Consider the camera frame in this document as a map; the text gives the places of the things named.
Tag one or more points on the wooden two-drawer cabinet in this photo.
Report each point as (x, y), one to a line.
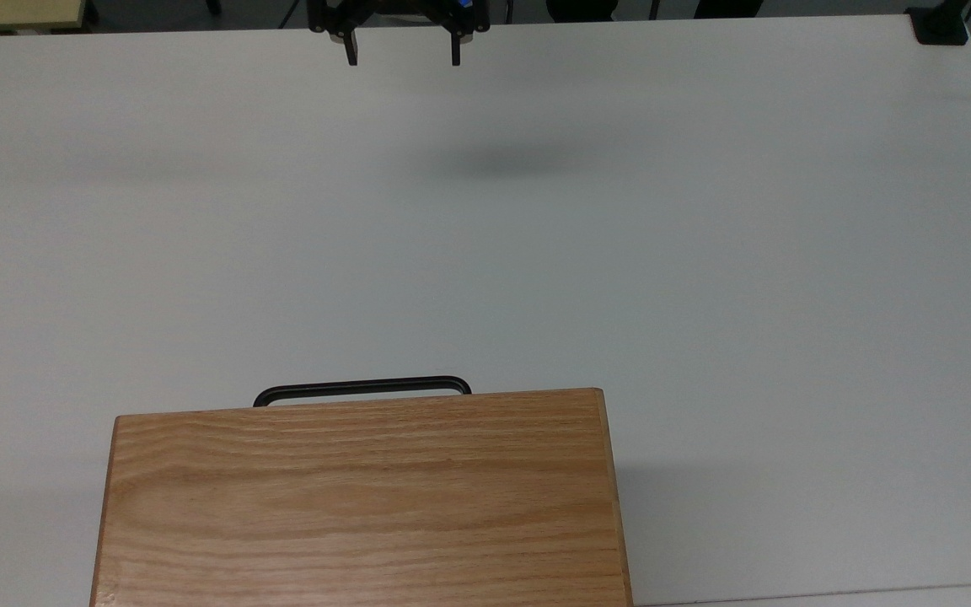
(363, 506)

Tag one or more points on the beige side table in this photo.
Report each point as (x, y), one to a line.
(9, 13)

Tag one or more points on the black camera stand clamp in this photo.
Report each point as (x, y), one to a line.
(939, 25)

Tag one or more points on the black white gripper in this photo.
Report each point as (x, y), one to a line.
(329, 15)

